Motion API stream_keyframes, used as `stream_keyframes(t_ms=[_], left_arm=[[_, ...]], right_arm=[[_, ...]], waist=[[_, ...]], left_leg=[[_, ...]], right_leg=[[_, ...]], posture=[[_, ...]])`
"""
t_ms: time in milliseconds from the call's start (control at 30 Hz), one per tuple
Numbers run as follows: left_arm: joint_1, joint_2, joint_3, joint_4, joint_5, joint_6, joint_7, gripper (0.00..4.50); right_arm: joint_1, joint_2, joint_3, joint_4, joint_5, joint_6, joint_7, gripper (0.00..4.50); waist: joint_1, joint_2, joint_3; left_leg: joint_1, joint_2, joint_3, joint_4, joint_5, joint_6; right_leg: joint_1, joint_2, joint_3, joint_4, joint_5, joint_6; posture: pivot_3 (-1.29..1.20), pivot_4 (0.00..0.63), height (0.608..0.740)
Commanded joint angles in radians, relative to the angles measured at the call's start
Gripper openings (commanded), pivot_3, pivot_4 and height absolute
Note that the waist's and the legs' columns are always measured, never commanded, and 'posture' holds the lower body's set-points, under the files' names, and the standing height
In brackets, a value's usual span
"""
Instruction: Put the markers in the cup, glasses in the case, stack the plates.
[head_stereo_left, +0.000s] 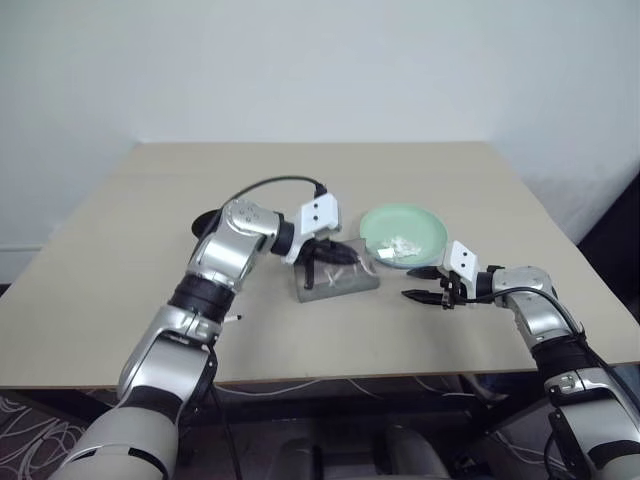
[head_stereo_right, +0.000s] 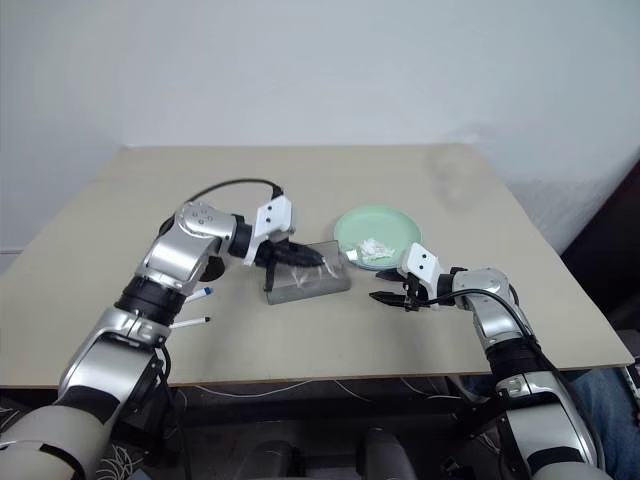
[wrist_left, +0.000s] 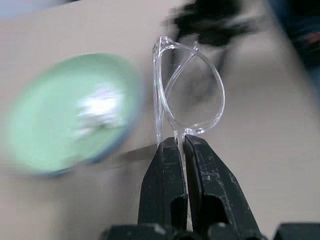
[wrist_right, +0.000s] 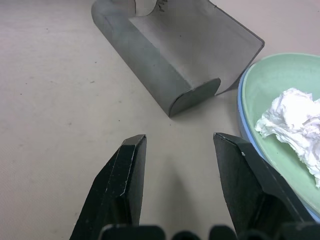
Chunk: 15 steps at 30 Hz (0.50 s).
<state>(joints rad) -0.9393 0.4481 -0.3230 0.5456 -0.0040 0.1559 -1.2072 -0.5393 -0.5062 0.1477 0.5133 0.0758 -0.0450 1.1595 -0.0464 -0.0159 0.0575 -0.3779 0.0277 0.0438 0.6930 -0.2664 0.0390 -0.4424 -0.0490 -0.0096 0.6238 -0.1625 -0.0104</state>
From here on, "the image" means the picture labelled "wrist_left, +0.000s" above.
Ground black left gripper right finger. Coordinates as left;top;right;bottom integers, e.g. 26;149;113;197
183;134;261;232

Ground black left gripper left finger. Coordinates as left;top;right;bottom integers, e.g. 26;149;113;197
136;136;189;229

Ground clear plastic glasses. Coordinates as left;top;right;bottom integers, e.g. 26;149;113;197
151;35;226;151

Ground green plate with blue rim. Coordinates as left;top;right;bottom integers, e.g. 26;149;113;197
0;51;147;178

